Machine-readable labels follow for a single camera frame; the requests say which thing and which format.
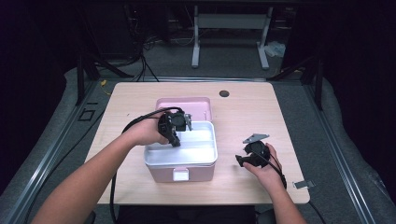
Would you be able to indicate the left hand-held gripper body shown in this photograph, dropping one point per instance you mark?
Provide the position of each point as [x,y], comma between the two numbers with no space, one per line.
[174,123]

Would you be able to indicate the white divided tray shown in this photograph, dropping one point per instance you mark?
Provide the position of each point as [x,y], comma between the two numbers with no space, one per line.
[196,143]

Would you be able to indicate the person's left hand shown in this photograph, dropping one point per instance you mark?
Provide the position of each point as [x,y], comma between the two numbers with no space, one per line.
[146,131]

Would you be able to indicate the clear plastic bag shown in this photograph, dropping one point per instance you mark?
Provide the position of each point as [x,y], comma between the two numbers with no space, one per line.
[275,49]

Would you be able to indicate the dark cabinet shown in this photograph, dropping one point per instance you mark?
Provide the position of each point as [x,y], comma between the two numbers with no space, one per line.
[115,31]

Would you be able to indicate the grey metal bracket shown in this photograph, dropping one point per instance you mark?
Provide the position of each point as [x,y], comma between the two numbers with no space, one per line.
[303,184]

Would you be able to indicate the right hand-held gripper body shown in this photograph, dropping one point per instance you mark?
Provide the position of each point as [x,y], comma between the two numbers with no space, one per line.
[258,151]

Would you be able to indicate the person's right hand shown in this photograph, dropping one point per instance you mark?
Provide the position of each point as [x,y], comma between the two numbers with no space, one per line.
[268,176]

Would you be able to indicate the black tripod stand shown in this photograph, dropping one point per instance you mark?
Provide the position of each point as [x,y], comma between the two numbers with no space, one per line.
[80,81]
[318,90]

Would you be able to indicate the white desk frame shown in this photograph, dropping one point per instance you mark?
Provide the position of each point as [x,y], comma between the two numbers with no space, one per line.
[230,21]

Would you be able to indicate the dark round table grommet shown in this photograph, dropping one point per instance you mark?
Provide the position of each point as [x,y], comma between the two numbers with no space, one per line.
[224,93]

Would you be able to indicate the aluminium rail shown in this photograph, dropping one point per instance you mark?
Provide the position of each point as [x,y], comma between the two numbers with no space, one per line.
[339,152]
[40,168]

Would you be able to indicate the pink storage box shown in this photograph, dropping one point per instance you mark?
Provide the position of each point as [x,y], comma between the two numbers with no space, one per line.
[180,174]

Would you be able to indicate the person's dark lap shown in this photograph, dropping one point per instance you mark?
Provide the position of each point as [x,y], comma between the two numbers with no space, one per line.
[186,215]

